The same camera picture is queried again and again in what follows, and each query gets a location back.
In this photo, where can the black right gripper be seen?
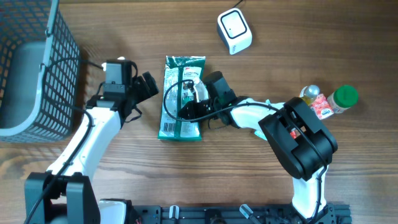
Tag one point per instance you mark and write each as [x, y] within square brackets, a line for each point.
[193, 107]

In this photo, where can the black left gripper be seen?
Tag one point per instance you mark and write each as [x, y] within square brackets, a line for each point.
[143, 91]

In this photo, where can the green 3M gloves packet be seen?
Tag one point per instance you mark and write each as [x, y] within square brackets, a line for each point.
[177, 94]

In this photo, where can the yellow Vim liquid bottle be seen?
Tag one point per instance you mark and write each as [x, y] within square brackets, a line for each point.
[309, 94]

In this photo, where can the red white tissue pack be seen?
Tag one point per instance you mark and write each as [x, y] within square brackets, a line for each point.
[321, 107]

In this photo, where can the green lid plastic jar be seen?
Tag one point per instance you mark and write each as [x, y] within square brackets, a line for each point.
[343, 98]

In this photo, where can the teal small wipes packet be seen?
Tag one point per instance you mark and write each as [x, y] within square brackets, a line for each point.
[259, 133]

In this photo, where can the red sachet stick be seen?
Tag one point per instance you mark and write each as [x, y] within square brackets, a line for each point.
[293, 134]

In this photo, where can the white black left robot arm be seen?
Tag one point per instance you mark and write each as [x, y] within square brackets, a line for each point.
[64, 193]

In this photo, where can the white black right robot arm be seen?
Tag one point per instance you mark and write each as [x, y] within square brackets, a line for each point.
[300, 141]

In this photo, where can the white barcode scanner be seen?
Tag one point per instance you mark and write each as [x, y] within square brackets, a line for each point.
[234, 30]

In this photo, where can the dark grey plastic basket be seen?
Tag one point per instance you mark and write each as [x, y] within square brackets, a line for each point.
[38, 66]

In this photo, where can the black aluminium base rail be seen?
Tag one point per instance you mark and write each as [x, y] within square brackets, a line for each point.
[270, 214]

